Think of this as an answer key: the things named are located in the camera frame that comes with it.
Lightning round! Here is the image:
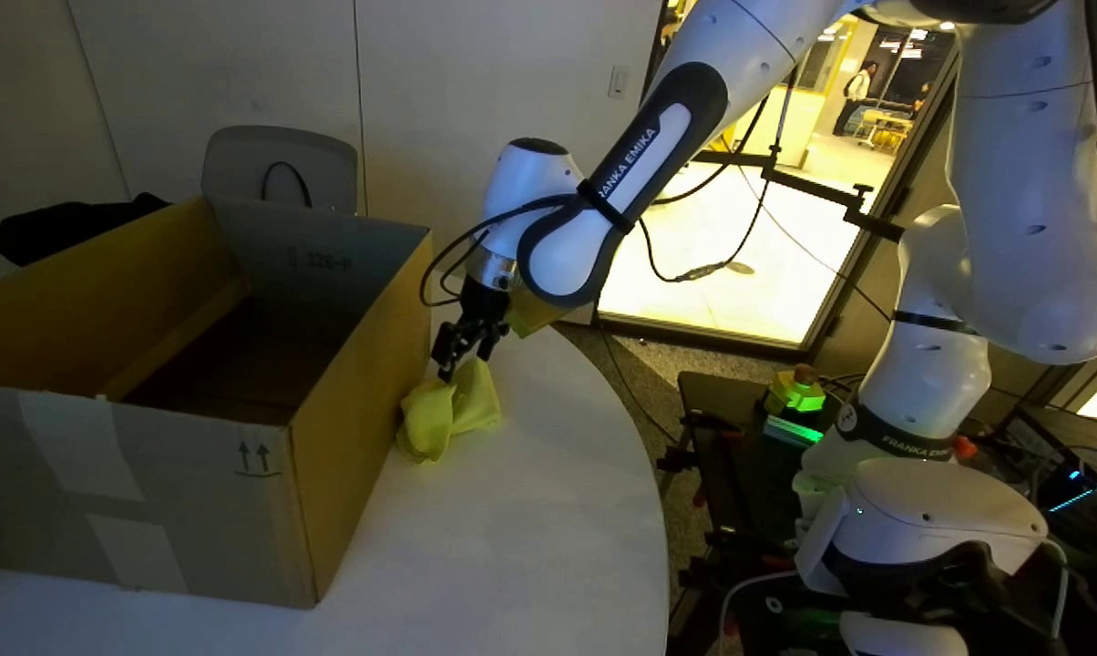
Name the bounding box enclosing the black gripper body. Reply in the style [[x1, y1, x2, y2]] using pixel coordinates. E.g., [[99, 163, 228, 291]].
[[457, 278, 509, 348]]

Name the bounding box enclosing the yellow cloth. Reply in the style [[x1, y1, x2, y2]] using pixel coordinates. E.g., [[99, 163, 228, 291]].
[[399, 357, 503, 461]]

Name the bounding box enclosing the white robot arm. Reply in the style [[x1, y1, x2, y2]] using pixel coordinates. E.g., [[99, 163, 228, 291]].
[[435, 0, 1097, 656]]

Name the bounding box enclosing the black cloth bundle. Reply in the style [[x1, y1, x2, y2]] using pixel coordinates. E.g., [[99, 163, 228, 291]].
[[0, 195, 163, 267]]

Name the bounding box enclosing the grey chair back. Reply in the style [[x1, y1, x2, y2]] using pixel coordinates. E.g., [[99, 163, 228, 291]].
[[201, 123, 356, 214]]

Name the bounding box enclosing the open cardboard box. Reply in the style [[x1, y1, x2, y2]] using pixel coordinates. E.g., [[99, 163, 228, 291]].
[[0, 202, 430, 607]]

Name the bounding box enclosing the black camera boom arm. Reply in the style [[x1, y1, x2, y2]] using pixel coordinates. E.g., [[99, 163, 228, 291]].
[[692, 146, 902, 245]]

